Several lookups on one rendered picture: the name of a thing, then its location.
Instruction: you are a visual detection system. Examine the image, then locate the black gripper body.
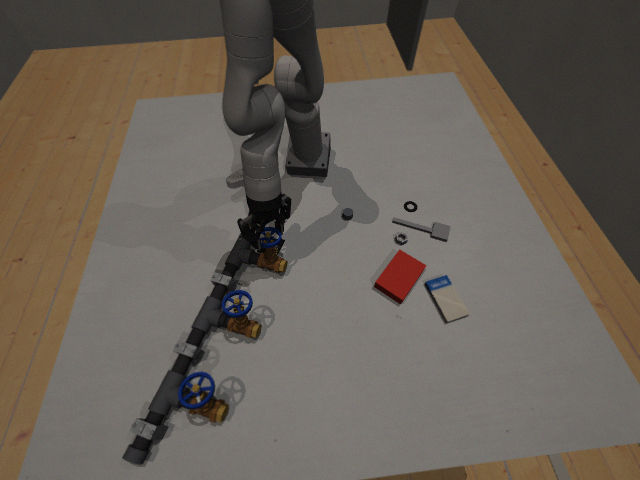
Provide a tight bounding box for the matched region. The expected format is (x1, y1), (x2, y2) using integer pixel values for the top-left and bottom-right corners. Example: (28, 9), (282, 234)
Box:
(246, 193), (282, 225)

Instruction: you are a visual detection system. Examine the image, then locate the red box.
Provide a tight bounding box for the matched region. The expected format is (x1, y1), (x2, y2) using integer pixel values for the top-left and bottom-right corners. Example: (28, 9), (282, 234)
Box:
(374, 250), (427, 305)

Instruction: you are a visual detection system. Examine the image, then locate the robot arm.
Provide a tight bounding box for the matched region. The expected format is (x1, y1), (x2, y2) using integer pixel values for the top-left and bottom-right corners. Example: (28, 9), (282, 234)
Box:
(220, 0), (324, 201)

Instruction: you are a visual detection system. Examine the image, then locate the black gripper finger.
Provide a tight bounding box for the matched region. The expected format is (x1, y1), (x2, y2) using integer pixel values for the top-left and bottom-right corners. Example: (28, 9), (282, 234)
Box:
(237, 214), (269, 250)
(272, 194), (291, 236)

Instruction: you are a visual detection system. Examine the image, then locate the dark grey hex nut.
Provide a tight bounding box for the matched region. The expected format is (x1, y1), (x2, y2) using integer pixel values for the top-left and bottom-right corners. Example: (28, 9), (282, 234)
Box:
(395, 232), (408, 245)

